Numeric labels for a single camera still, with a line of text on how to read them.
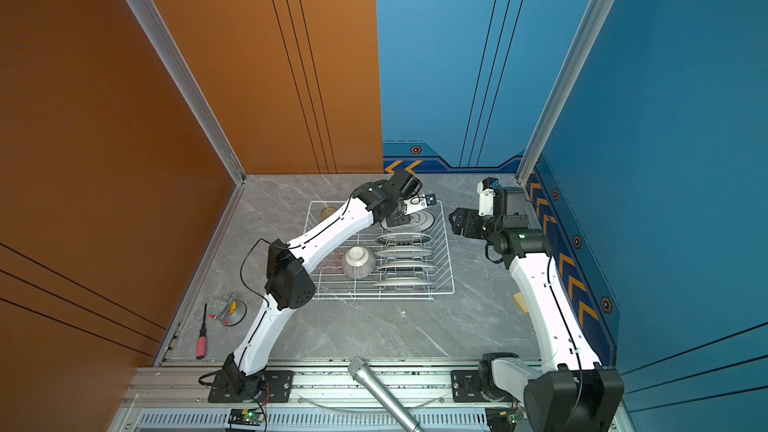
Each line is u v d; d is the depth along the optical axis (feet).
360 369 2.39
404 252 2.89
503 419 2.30
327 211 3.17
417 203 2.55
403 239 3.24
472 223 2.24
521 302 1.45
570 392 1.22
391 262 2.90
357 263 2.91
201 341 2.64
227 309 2.65
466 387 2.38
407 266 2.85
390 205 2.15
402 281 2.56
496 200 1.92
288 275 1.75
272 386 2.41
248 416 2.33
